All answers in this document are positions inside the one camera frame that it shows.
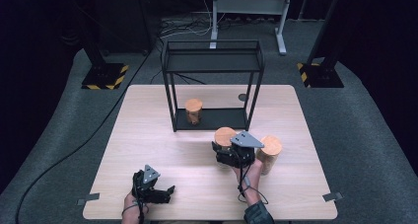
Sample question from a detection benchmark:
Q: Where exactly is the bundle of floor cables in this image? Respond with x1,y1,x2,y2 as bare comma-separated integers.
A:
158,16,216,40

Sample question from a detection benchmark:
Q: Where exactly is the black metal shelf rack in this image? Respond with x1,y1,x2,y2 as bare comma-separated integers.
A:
161,38,266,133

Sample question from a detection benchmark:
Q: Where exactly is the black stand with striped base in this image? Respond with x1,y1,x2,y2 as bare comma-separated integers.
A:
77,0,130,91
297,0,345,89

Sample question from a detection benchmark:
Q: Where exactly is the short glass jar wooden lid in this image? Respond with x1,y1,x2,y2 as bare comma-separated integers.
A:
184,98,204,126

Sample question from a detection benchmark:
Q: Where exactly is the tall glass jar wooden lid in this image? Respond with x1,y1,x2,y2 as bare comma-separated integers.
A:
213,126,238,170
255,134,283,177

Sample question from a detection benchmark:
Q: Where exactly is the person's right hand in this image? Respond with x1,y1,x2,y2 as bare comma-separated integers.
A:
232,158,264,206

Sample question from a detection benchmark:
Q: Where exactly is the long black floor cable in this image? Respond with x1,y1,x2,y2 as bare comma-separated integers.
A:
14,47,156,224

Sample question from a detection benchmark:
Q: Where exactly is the right hand-held gripper cable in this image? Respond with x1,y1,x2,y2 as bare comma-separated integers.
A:
237,164,269,205

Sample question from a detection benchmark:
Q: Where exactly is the grey metal stand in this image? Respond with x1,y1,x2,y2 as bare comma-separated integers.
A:
209,0,295,56

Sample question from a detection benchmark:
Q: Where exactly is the grey tape piece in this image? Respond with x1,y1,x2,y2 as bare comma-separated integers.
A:
76,192,101,206
321,191,345,203

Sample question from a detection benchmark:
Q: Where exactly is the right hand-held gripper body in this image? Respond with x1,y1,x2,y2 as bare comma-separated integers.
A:
216,130,265,170

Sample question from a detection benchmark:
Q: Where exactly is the thin black cable behind rack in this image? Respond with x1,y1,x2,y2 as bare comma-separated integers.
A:
150,69,207,86

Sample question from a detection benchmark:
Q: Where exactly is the hand-held gripper cable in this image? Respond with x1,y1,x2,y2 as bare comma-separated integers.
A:
237,164,269,205
121,197,150,224

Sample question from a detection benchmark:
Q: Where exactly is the person's left hand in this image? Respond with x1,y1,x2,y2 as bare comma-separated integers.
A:
122,190,150,224

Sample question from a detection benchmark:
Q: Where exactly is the left hand-held gripper cable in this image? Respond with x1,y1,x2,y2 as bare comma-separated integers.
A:
121,197,150,224

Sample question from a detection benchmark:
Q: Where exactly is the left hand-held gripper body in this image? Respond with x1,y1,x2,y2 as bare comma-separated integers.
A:
131,164,162,204

